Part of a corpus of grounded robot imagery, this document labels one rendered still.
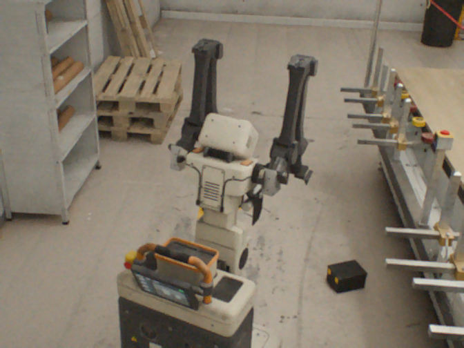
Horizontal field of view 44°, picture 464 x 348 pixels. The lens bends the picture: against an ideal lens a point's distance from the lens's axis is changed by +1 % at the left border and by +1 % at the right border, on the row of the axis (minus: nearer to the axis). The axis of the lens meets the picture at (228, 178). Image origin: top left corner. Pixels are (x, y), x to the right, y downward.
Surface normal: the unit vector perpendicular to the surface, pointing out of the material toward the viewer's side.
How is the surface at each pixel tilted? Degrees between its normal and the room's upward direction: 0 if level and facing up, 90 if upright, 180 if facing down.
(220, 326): 90
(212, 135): 48
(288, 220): 0
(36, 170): 90
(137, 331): 90
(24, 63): 90
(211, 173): 82
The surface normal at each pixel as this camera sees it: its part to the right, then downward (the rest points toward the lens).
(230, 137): -0.30, -0.29
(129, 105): -0.01, 0.48
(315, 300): 0.04, -0.88
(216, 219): -0.43, 0.29
